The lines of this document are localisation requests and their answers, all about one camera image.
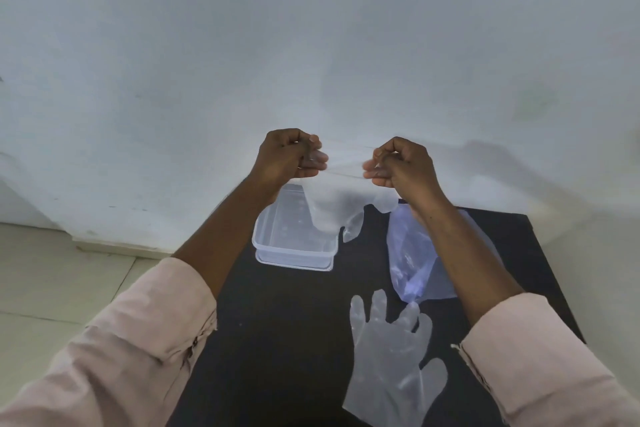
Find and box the person's left hand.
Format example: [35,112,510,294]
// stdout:
[251,129,329,192]

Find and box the person's left forearm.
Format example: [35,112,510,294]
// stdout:
[0,174,287,427]

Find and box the person's right hand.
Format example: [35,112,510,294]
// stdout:
[363,137,445,207]

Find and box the clear plastic bag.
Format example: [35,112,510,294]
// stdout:
[386,203,504,304]

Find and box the clear plastic food container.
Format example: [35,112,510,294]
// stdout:
[252,183,337,272]

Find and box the person's right forearm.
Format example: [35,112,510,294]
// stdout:
[407,190,640,427]

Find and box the clear disposable plastic glove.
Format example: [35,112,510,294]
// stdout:
[342,290,449,427]
[299,140,401,244]

